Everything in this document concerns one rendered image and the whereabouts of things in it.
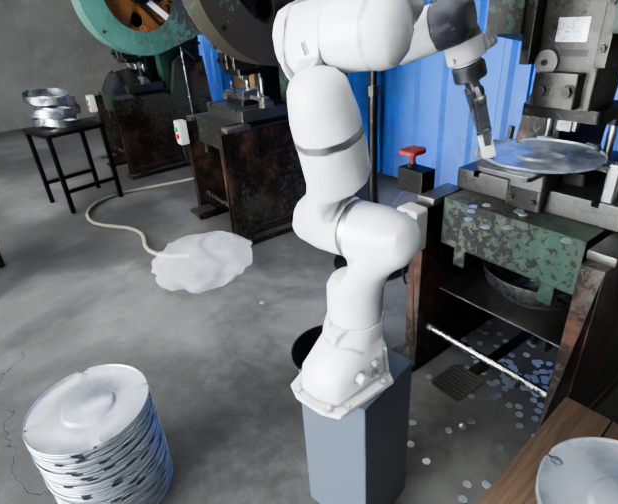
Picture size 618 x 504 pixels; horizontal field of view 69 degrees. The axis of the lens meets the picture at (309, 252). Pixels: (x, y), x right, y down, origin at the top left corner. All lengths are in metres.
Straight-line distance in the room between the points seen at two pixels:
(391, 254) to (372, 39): 0.32
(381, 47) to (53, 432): 1.09
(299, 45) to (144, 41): 3.12
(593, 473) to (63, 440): 1.11
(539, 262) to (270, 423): 0.92
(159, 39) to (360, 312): 3.23
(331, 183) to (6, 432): 1.44
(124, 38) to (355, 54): 3.16
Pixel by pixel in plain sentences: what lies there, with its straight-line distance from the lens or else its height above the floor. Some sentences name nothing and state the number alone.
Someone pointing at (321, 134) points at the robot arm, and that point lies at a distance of 0.66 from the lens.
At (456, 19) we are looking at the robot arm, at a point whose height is 1.11.
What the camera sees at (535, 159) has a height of 0.79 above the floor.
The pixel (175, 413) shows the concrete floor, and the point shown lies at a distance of 1.63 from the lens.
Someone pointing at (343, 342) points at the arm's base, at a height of 0.57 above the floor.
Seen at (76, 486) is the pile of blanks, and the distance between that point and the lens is 1.31.
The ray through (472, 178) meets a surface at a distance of 1.40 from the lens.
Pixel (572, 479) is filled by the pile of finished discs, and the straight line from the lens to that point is 1.02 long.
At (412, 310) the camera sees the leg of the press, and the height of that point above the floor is 0.25.
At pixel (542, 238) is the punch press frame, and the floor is 0.62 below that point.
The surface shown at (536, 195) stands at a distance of 1.27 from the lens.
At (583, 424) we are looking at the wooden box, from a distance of 1.15.
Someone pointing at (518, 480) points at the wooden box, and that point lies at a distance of 1.01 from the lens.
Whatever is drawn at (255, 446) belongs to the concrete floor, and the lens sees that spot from 1.47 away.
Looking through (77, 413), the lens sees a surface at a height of 0.31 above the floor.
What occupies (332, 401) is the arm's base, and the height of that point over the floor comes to 0.47.
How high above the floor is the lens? 1.14
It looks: 28 degrees down
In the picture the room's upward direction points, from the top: 4 degrees counter-clockwise
